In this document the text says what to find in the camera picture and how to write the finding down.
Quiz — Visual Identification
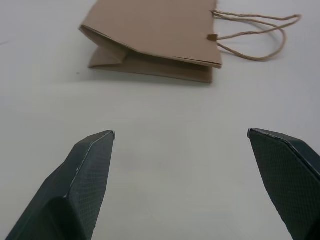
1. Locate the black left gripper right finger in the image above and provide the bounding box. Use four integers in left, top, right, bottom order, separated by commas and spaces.
246, 127, 320, 240

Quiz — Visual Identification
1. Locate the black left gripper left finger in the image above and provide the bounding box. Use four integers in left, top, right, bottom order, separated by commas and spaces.
4, 129, 116, 240

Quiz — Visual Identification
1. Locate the brown paper bag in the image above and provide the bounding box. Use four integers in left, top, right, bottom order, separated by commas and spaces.
78, 0, 302, 85

